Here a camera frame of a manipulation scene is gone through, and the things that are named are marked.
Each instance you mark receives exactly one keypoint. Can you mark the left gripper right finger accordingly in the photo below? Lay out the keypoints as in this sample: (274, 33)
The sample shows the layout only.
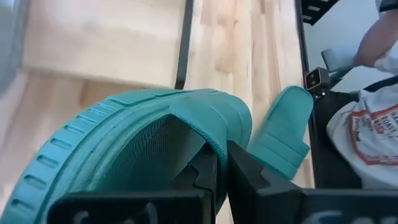
(255, 199)

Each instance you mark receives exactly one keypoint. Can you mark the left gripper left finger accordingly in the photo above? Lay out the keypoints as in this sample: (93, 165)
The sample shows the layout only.
(192, 199)

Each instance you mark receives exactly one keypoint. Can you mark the teal green rubber slide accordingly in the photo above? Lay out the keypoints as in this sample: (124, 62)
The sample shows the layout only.
(286, 130)
(124, 124)

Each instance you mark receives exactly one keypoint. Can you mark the seated person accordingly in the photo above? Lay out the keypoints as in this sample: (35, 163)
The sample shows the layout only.
(367, 137)

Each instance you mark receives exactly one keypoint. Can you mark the grey chair armrest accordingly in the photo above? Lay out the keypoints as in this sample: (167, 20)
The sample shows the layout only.
(337, 59)

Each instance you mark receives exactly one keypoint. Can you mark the small black table camera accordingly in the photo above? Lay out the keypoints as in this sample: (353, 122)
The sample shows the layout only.
(315, 79)

